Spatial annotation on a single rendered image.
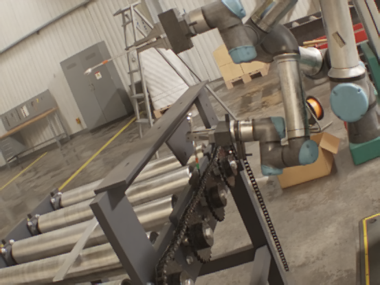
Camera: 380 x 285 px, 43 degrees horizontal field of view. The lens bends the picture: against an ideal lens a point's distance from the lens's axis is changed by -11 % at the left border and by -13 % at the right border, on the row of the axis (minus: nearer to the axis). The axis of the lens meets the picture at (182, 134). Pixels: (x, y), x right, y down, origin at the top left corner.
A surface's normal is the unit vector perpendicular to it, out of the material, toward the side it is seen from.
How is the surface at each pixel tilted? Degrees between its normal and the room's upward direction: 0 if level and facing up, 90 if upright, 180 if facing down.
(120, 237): 90
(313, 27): 90
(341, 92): 97
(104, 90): 90
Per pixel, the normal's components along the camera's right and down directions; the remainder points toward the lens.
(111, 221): 0.89, -0.34
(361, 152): -0.26, 0.31
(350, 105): -0.36, 0.47
